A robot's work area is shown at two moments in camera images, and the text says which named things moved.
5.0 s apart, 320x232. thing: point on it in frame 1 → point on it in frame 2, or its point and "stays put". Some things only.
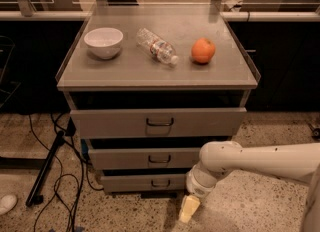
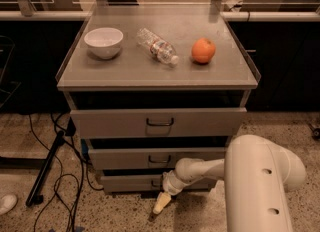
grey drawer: x=144 y=182 stays put
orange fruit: x=203 y=50 stays put
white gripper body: x=197 y=187 → x=170 y=185
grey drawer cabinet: x=150 y=84 stays put
